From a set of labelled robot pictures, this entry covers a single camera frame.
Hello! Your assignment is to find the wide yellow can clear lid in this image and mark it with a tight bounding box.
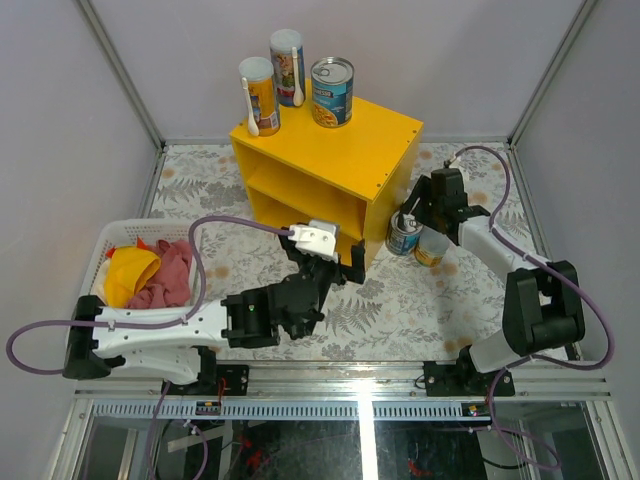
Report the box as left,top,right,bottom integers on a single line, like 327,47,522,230
414,227,449,268

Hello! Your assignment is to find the blue can silver pull-tab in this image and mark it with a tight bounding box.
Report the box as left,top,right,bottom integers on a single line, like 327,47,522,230
310,56,354,128

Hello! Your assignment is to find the yellow can white lid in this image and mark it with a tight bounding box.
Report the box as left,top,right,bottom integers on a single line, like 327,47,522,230
239,57,280,136

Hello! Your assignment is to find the tall can with white spoon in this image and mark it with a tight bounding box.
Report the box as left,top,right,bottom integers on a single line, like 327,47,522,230
270,29,306,107

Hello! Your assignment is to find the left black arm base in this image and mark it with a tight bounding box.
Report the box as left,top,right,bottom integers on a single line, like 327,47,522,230
162,346,250,398

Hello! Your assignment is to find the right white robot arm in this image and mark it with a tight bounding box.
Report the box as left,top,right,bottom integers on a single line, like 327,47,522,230
400,168,585,395

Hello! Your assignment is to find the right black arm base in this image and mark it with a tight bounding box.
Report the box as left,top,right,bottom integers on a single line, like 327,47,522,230
423,344,520,398

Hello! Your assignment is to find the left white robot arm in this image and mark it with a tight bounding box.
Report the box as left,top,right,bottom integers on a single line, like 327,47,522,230
63,240,365,395

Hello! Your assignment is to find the yellow wooden shelf cabinet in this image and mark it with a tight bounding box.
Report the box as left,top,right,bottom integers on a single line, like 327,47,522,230
230,98,423,265

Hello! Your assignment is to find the pink cloth in basket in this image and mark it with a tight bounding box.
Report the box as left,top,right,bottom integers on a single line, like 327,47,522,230
126,239,193,309

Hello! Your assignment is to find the yellow cloth in basket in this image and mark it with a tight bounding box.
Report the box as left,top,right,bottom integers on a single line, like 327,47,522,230
103,243,161,308

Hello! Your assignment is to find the white plastic laundry basket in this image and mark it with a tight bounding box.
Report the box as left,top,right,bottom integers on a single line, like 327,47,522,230
81,219,200,306

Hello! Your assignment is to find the white cloth in basket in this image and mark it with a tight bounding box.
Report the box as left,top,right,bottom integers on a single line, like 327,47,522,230
91,258,127,308

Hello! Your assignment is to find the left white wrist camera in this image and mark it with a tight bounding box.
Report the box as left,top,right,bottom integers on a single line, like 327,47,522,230
289,219,340,263

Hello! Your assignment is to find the aluminium front rail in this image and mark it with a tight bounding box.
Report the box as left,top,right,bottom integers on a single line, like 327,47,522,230
70,361,613,426

